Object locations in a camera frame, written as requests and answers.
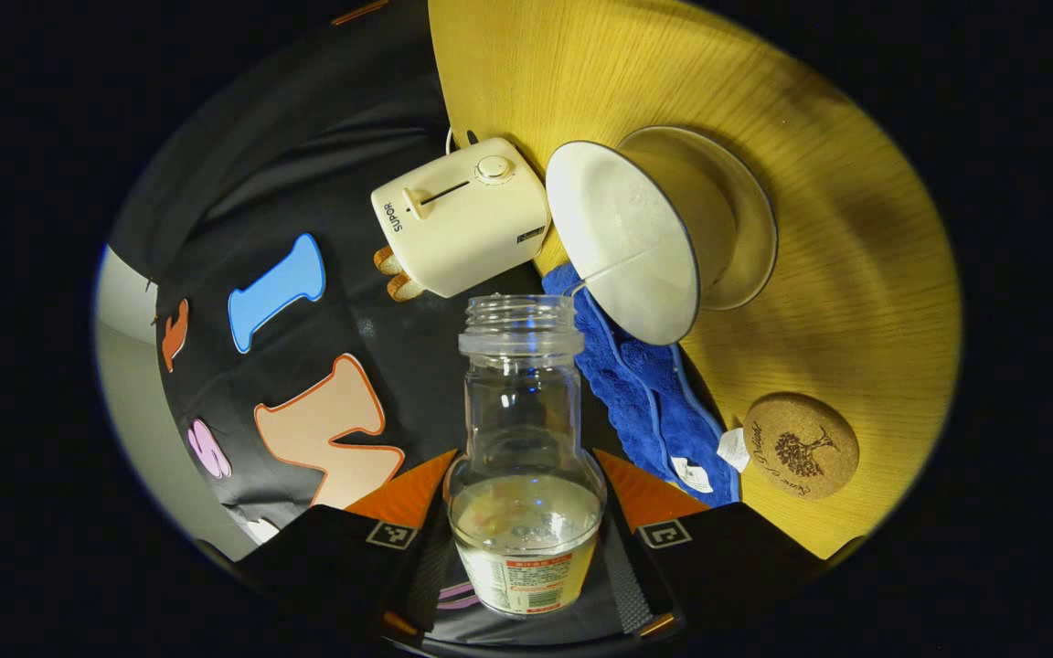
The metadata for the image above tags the cream toaster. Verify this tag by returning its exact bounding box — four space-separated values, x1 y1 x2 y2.
370 137 552 300

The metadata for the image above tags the beige ceramic saucer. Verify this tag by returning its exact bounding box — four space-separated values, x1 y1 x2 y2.
618 125 779 312

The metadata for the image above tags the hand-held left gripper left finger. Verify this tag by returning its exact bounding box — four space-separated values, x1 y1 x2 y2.
207 448 460 641

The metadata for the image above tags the beige ceramic teacup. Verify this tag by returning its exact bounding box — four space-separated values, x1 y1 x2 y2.
546 128 742 346

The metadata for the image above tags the clear plastic water bottle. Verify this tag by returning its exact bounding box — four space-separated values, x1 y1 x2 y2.
444 294 608 618

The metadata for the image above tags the black backdrop cloth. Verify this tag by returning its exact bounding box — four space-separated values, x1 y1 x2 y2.
106 0 674 645

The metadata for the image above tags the blue towel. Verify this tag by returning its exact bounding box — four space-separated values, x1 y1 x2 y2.
542 262 752 509

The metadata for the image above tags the round cork coaster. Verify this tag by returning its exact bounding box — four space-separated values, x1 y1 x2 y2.
743 392 860 501

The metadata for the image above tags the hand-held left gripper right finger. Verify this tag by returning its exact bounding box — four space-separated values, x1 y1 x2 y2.
592 448 824 641

